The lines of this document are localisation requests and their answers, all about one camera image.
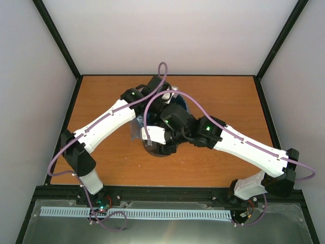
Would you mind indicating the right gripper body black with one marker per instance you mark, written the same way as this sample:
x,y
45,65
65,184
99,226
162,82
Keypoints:
x,y
166,150

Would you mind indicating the blue plastic trash bag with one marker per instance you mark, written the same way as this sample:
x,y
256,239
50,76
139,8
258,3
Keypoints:
x,y
153,115

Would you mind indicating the dark grey trash bin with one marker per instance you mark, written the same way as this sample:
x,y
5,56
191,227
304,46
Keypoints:
x,y
152,151

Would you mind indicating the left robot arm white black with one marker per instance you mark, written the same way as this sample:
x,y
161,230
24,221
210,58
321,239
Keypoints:
x,y
78,146

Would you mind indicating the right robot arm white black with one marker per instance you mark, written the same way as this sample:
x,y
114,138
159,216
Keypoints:
x,y
277,174

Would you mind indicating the small circuit board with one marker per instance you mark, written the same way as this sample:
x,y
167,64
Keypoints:
x,y
102,205

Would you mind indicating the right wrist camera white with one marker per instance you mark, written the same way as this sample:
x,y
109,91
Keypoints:
x,y
154,134

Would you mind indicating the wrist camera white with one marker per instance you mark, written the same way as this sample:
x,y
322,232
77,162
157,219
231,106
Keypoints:
x,y
167,97
154,134

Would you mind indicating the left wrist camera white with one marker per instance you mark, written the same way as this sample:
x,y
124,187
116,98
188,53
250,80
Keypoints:
x,y
167,97

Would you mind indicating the black aluminium rail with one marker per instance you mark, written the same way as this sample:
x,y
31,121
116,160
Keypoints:
x,y
216,197

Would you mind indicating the metal base plate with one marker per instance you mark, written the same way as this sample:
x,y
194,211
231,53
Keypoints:
x,y
270,223

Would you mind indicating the light blue slotted cable duct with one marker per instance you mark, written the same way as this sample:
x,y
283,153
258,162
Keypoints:
x,y
138,214

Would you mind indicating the black frame post left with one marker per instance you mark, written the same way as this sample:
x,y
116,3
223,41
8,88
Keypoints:
x,y
47,19

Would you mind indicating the black frame post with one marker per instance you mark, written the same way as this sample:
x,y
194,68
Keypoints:
x,y
289,24
47,19

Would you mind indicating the black frame post right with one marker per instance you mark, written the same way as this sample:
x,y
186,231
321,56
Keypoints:
x,y
289,24

